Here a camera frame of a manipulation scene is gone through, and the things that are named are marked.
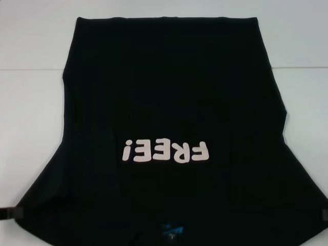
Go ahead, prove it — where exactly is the black shirt with FREE print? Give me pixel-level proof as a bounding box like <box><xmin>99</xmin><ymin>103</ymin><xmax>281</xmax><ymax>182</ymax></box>
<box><xmin>10</xmin><ymin>15</ymin><xmax>328</xmax><ymax>246</ymax></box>

